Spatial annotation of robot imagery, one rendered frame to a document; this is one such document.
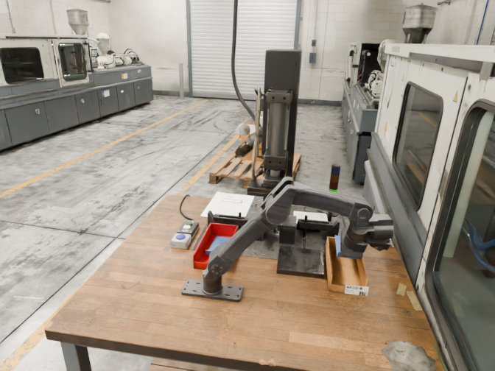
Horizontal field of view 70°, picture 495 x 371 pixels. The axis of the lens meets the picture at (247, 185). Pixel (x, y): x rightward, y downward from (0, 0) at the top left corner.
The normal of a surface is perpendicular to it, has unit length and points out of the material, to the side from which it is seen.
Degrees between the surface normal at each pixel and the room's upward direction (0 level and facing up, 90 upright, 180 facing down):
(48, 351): 0
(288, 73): 90
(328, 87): 90
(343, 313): 0
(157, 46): 90
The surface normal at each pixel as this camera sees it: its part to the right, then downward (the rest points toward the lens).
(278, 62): -0.16, 0.37
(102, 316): 0.03, -0.92
